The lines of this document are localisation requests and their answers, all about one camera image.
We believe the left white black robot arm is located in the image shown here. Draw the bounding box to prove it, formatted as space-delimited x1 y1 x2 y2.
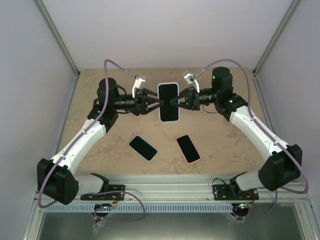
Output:
37 77 164 205

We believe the phone in pale pink case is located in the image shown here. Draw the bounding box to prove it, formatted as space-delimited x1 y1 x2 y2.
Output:
176 135 201 164

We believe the phone in light blue case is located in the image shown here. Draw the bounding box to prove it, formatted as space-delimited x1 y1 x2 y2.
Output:
128 135 158 162

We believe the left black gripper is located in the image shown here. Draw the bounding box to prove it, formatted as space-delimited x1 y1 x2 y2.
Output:
112 88 164 116

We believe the purple cable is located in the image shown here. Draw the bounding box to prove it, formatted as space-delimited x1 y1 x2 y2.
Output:
37 58 146 222
196 58 310 221

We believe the aluminium frame post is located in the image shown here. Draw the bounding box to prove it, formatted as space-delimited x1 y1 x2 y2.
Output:
252 0 302 76
34 0 80 79

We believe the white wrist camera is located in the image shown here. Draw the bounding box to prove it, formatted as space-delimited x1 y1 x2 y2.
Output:
183 72 200 93
131 75 146 98

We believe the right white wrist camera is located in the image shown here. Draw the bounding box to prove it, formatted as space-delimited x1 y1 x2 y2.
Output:
183 72 200 93

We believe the clear plastic bag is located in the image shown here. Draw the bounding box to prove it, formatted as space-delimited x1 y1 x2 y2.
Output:
92 219 107 236

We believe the lavender phone case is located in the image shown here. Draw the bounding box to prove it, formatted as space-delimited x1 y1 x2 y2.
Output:
157 82 181 123

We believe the right circuit board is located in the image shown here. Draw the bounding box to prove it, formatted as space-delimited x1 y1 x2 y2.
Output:
237 202 252 209

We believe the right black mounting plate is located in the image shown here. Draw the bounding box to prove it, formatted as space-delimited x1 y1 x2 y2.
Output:
212 184 260 201

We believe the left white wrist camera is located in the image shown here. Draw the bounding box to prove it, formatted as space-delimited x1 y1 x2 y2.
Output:
131 75 146 98

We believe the black mounting plate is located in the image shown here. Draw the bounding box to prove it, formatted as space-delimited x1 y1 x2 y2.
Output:
212 184 260 201
79 184 126 201

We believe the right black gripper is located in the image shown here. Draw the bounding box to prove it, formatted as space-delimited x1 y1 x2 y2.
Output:
170 85 220 111

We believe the circuit board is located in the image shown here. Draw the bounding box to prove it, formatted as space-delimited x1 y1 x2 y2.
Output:
94 202 117 211
237 202 252 209

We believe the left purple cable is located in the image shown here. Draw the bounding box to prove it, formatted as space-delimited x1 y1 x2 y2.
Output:
37 58 146 222

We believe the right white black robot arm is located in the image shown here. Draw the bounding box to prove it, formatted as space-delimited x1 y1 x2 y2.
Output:
170 67 303 200

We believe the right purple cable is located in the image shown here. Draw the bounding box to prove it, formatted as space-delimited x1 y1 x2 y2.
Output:
196 58 310 221

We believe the left circuit board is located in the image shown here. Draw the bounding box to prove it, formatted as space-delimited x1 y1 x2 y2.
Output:
94 202 117 211

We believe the left aluminium frame post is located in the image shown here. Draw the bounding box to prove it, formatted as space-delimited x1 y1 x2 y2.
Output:
34 0 80 79

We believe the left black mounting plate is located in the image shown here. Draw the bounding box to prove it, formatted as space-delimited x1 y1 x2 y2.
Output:
79 184 126 201

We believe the grey slotted cable duct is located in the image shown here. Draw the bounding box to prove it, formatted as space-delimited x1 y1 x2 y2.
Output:
46 202 233 213

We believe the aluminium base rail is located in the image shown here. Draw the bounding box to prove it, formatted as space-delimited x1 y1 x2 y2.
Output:
34 174 310 204

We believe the right aluminium frame post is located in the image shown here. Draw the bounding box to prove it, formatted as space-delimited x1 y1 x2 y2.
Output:
252 0 302 76

